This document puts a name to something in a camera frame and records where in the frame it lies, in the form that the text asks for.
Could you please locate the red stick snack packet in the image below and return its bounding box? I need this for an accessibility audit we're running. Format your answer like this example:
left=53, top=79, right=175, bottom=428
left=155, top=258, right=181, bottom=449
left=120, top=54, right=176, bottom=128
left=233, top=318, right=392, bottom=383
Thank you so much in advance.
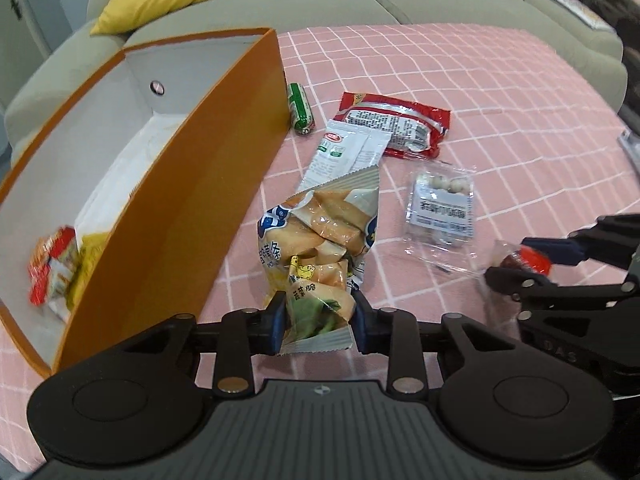
left=27, top=225, right=81, bottom=307

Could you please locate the green sausage stick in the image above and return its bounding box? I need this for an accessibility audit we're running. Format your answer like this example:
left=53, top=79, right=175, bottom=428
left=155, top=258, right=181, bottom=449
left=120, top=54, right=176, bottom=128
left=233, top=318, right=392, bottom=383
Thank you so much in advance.
left=286, top=82, right=317, bottom=136

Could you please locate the small clear snack packet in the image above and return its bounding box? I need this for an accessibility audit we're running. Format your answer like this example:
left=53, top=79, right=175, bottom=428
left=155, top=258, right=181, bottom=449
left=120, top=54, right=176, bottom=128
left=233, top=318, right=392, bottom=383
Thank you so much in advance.
left=482, top=239, right=555, bottom=291

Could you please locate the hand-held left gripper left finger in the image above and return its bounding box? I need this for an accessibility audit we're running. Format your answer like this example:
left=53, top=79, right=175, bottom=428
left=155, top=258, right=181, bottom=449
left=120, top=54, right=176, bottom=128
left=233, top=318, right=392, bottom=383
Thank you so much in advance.
left=89, top=291, right=287, bottom=397

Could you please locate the magazine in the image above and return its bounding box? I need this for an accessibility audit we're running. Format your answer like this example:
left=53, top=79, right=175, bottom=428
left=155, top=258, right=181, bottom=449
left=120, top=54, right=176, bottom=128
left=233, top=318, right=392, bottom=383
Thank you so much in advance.
left=542, top=0, right=608, bottom=28

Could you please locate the white grey snack packet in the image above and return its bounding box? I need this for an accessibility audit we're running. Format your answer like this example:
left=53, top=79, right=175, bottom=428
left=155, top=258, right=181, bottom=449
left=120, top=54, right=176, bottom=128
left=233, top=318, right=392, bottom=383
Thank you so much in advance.
left=295, top=120, right=393, bottom=196

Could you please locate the white door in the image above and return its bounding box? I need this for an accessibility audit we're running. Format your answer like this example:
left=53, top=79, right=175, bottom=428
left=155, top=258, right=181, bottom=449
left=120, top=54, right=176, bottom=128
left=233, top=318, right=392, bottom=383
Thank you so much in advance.
left=0, top=0, right=36, bottom=106

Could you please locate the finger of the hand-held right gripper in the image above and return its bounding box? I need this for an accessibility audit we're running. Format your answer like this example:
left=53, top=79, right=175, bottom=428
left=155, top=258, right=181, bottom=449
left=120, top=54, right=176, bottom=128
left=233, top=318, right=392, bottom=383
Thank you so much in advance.
left=485, top=265, right=640, bottom=314
left=522, top=213, right=640, bottom=274

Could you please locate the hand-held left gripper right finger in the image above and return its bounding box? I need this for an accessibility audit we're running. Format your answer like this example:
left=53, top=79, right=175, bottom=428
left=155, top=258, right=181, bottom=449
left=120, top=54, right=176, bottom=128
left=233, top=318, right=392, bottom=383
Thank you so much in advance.
left=353, top=289, right=567, bottom=396

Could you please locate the pink checked tablecloth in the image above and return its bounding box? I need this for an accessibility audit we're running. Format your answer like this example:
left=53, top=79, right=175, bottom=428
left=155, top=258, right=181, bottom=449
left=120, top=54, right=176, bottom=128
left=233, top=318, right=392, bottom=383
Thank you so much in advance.
left=0, top=25, right=640, bottom=461

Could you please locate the clear packet of white balls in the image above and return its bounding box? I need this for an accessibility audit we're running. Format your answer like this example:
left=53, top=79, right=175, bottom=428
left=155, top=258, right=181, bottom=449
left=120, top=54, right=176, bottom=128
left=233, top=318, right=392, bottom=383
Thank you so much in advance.
left=402, top=162, right=483, bottom=278

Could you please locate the beige sofa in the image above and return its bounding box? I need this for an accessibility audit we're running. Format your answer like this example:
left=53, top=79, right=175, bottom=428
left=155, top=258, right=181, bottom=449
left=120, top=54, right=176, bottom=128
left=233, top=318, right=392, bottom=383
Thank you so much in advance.
left=0, top=0, right=630, bottom=171

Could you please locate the clear yellow chips bag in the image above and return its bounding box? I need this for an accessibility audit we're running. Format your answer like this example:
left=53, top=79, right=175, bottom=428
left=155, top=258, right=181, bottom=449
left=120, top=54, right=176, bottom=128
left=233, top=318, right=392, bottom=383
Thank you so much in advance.
left=257, top=167, right=381, bottom=356

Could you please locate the yellow white snack packet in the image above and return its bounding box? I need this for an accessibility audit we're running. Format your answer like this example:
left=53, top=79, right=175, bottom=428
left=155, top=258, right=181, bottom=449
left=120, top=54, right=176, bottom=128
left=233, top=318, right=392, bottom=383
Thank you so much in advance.
left=70, top=230, right=113, bottom=311

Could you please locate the orange cardboard box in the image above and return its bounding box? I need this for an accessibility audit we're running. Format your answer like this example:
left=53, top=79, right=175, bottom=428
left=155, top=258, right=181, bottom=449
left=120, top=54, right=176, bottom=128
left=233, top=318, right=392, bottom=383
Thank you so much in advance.
left=0, top=27, right=292, bottom=380

